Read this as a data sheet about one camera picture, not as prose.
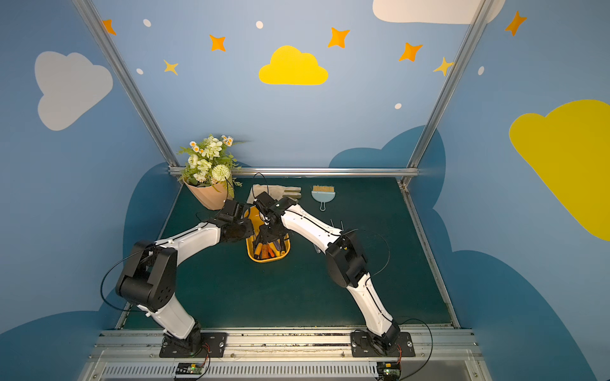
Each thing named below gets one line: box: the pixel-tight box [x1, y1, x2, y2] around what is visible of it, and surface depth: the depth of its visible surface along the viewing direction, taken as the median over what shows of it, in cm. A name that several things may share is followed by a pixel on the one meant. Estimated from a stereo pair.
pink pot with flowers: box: [177, 134, 246, 211], surface depth 91 cm
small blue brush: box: [311, 184, 336, 212], surface depth 120 cm
